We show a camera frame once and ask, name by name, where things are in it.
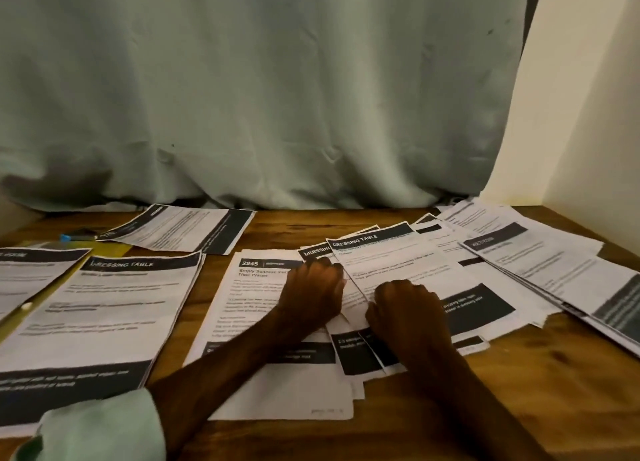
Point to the single sheet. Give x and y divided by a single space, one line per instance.
180 228

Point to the person's right forearm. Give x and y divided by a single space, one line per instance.
480 416

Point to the person's left hand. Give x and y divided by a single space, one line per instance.
310 296

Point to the person's right hand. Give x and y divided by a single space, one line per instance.
412 321

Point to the blue pen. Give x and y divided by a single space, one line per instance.
78 238

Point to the person's left forearm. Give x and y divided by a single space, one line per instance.
170 401

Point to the printed papers pile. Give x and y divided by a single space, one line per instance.
540 261

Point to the pale green curtain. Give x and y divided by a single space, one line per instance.
260 76

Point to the yellow patterned folder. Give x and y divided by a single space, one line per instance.
60 261

